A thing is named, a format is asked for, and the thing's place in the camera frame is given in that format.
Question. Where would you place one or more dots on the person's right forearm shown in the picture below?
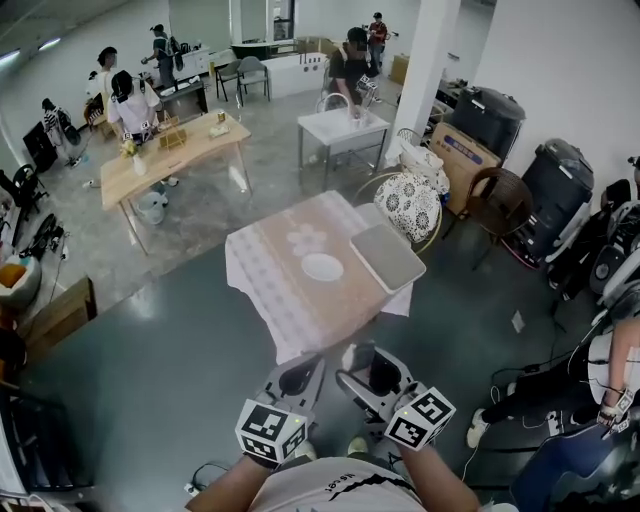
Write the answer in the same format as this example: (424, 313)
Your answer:
(440, 482)

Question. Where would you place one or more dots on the black metal railing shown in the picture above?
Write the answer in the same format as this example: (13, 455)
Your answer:
(45, 440)

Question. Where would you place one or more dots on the light wooden table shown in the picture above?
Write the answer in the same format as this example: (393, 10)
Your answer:
(195, 150)

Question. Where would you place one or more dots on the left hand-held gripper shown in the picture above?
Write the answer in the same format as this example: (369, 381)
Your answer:
(270, 430)

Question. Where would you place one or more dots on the grey chair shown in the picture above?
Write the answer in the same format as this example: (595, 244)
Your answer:
(252, 72)
(227, 75)

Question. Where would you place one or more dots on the person's shoe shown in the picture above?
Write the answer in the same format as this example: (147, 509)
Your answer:
(357, 445)

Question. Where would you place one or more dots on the white rectangular tray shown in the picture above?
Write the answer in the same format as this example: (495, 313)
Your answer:
(387, 257)

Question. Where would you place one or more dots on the paper sheet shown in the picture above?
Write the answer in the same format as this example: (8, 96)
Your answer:
(517, 321)

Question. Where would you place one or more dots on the dark desk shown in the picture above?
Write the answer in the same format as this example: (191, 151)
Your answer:
(185, 100)

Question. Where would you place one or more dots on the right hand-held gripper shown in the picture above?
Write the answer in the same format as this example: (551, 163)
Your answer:
(420, 417)

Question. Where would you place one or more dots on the white counter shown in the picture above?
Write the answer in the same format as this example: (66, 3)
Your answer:
(295, 75)

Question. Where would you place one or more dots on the small cardboard box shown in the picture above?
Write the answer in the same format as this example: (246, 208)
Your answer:
(399, 69)

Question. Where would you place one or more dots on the wooden crate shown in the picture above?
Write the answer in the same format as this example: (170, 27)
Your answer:
(60, 315)

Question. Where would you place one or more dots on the white round plate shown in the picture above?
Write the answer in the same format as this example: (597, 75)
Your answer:
(322, 266)

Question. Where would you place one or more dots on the pink floral tablecloth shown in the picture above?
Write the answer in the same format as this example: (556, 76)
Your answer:
(280, 295)

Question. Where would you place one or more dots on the white sink table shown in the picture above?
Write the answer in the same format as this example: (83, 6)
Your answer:
(340, 131)

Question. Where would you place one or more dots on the small yellow can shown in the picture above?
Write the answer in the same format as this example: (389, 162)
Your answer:
(221, 117)

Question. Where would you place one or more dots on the round floral cushion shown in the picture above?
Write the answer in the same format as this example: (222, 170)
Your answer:
(407, 205)

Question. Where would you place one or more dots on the black office chair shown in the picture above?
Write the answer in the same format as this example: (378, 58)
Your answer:
(22, 192)

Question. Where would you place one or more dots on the curved metal faucet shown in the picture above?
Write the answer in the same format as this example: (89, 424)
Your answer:
(336, 97)

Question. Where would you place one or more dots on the white square pillar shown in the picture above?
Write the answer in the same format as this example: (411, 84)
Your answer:
(425, 60)

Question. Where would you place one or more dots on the white vase with yellow flowers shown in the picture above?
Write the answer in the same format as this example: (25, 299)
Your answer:
(138, 162)

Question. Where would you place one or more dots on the person's white shirt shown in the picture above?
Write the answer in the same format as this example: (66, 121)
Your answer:
(330, 492)

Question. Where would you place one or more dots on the white bags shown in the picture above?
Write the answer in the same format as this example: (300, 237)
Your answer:
(425, 162)

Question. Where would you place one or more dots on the orange and white pod chair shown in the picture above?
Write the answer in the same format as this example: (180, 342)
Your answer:
(17, 280)

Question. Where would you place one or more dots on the brown wicker chair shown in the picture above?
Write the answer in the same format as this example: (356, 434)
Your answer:
(502, 200)

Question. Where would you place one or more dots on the black monitor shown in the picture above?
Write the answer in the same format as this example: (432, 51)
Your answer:
(40, 147)

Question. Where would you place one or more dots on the white bucket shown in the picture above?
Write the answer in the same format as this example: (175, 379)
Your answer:
(151, 209)

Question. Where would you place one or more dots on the person's left forearm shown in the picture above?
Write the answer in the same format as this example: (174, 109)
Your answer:
(230, 487)

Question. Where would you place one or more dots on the gold round-frame chair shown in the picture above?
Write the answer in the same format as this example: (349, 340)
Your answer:
(370, 185)

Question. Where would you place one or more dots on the large cardboard box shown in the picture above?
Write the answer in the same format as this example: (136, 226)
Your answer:
(465, 157)

